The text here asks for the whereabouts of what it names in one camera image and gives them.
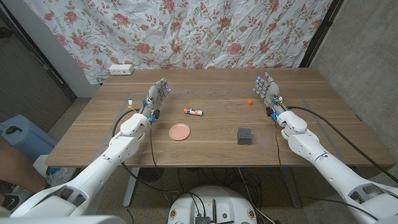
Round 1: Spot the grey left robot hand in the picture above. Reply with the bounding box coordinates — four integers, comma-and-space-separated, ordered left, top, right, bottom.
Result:
139, 78, 171, 121

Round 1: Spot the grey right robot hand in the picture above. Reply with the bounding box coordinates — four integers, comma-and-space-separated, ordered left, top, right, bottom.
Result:
252, 72, 289, 121

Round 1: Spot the white orange glue stick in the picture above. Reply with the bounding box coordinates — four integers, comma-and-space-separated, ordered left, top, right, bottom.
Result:
183, 107, 204, 117

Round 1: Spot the dark grey block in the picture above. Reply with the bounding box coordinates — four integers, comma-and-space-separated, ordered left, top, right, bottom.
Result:
236, 127, 252, 146

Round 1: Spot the pink round dish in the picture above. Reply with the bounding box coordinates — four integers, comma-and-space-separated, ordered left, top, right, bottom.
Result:
169, 123, 191, 142

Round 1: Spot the white power strip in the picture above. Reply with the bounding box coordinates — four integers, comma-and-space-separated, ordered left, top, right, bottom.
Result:
108, 63, 135, 76

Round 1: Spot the floral backdrop cloth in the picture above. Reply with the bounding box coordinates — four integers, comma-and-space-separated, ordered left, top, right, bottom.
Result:
23, 0, 334, 85

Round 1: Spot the black backdrop stand pole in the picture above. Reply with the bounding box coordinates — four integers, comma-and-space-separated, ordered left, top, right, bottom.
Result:
298, 0, 345, 68

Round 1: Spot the black round disc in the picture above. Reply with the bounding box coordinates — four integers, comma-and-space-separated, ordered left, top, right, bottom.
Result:
138, 167, 165, 184

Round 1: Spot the metal table leg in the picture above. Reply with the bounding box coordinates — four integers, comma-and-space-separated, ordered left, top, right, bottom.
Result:
281, 166, 302, 208
123, 167, 141, 208

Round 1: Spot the white leaning panel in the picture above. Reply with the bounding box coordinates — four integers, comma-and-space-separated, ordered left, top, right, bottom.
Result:
1, 0, 101, 99

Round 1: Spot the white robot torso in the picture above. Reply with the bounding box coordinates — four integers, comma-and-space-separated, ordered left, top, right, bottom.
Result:
167, 185, 258, 224

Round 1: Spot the white grey sneaker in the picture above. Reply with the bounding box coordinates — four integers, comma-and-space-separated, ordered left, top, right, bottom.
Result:
46, 167, 77, 187

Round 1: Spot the black slanted floor strip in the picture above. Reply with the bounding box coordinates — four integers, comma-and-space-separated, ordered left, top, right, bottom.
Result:
0, 7, 77, 102

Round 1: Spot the white box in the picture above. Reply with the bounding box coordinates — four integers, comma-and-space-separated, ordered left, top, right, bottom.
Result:
32, 154, 52, 178

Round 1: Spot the blue plastic bin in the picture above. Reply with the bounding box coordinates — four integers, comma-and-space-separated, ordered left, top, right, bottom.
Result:
0, 114, 58, 164

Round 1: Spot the person's bare leg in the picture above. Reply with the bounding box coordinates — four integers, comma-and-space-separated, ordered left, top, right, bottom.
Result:
0, 136, 47, 194

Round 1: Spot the black shoe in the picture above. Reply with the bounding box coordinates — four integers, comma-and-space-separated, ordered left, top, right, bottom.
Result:
1, 185, 35, 212

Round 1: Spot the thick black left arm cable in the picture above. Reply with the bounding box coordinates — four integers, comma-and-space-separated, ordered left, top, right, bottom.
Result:
111, 108, 175, 194

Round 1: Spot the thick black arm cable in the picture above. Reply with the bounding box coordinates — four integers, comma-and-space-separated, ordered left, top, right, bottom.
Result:
287, 106, 398, 184
111, 108, 175, 194

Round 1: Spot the thin black left arm wire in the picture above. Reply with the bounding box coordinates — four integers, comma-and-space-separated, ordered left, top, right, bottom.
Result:
149, 121, 158, 170

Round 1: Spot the thin black arm wire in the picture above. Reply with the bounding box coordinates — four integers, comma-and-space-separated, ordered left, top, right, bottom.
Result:
274, 120, 380, 221
149, 121, 158, 170

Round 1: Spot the thin black right arm wire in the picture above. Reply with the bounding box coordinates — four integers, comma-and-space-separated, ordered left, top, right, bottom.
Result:
274, 120, 380, 221

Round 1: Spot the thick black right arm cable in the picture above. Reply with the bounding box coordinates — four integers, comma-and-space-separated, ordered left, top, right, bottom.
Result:
287, 106, 398, 184

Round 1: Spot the white floor cable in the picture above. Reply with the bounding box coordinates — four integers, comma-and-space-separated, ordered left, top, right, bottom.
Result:
238, 167, 276, 224

